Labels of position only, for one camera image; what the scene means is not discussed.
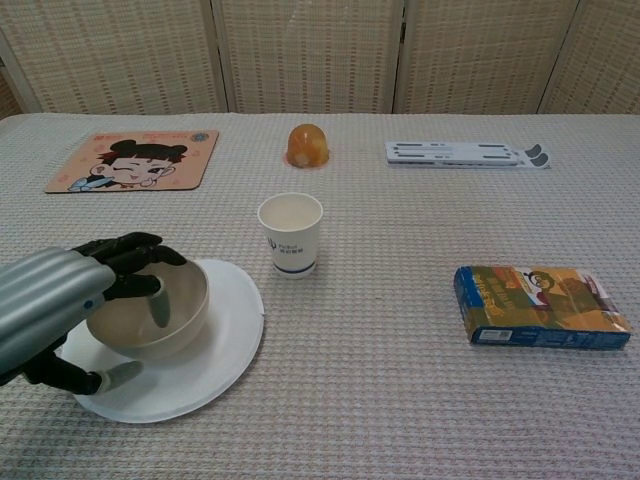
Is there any beige bowl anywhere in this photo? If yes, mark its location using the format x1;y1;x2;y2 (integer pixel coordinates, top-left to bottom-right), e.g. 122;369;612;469
85;259;210;361

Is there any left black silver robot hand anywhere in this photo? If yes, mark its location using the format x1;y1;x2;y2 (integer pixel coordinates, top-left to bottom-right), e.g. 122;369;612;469
0;232;189;396

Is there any woven folding screen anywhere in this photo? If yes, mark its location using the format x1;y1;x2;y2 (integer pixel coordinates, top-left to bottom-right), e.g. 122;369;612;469
0;0;640;120

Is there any cartoon girl mouse pad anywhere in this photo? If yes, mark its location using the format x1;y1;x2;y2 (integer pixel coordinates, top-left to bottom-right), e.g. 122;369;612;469
44;129;220;195

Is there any white paper plate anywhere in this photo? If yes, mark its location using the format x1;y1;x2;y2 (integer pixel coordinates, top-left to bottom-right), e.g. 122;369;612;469
59;258;265;425

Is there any pale woven tablecloth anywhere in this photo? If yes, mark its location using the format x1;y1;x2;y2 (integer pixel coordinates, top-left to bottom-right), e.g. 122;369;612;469
0;112;640;480

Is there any orange jelly cup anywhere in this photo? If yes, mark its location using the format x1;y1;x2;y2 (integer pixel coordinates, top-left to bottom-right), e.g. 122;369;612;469
283;124;331;169

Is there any white folded laptop stand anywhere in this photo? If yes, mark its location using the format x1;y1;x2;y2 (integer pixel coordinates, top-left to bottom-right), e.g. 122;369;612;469
384;141;552;170

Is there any colourful snack box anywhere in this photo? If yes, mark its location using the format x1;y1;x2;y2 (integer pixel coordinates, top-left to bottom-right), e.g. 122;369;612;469
453;264;632;352

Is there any white paper cup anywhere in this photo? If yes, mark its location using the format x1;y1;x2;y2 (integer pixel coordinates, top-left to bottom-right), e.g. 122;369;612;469
257;193;324;279

